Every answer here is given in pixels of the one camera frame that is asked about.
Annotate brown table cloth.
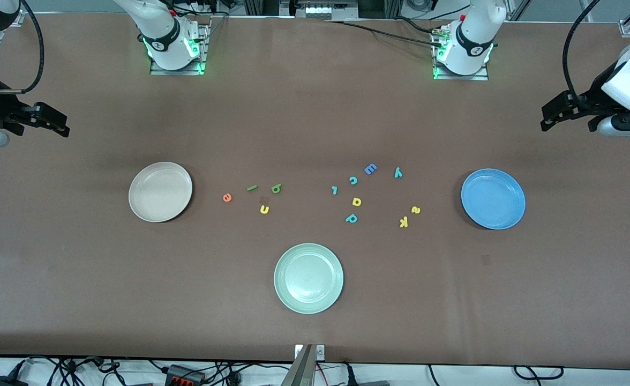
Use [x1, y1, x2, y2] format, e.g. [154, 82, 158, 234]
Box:
[0, 12, 630, 370]

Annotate blue round plate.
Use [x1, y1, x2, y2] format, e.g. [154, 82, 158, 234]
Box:
[461, 168, 527, 230]

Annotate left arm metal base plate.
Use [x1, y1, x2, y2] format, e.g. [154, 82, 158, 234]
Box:
[433, 24, 490, 81]

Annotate pale green round plate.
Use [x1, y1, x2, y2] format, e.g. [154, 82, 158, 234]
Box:
[274, 243, 344, 315]

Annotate grey metal camera post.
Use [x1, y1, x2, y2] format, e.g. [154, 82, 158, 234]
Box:
[280, 345, 325, 386]

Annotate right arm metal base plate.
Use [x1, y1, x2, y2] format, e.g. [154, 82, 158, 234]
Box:
[150, 24, 208, 76]

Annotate tangled black cable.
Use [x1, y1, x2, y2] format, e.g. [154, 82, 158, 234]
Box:
[26, 355, 128, 378]

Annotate beige round plate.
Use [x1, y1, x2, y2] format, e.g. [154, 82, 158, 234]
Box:
[128, 161, 193, 223]

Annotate looped black cable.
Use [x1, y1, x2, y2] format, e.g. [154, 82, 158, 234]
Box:
[512, 365, 565, 382]

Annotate long black cable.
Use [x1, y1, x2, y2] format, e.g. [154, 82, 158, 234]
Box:
[328, 19, 447, 48]

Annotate black and orange power strip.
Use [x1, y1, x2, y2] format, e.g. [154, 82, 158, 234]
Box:
[165, 365, 206, 384]

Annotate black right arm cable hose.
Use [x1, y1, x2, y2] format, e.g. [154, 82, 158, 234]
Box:
[0, 0, 45, 95]

